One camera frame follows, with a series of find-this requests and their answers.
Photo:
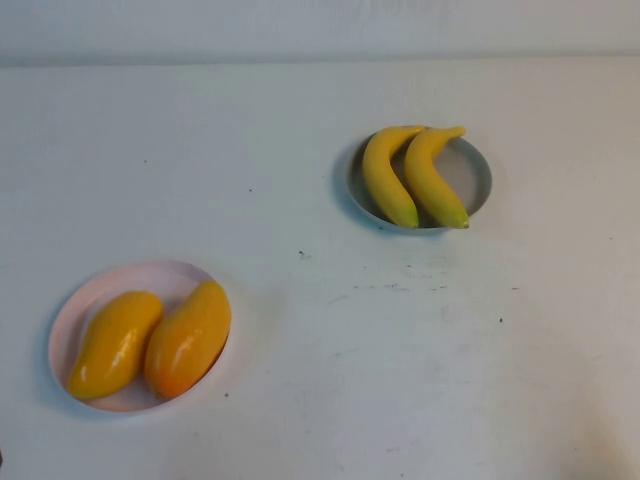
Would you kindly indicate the grey round plate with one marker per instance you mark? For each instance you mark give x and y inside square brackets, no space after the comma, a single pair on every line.
[470,175]

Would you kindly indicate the small yellow mango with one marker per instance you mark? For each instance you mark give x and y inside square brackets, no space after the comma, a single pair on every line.
[117,340]

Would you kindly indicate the slim banana with green end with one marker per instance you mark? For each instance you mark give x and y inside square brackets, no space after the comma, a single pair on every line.
[385,175]

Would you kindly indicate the thick banana with dark tip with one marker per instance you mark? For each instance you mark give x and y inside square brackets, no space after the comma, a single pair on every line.
[430,175]

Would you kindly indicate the large mango with orange blush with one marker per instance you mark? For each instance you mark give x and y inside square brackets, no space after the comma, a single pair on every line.
[190,340]

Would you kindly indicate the pink round plate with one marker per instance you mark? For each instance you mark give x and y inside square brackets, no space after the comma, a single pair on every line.
[130,285]

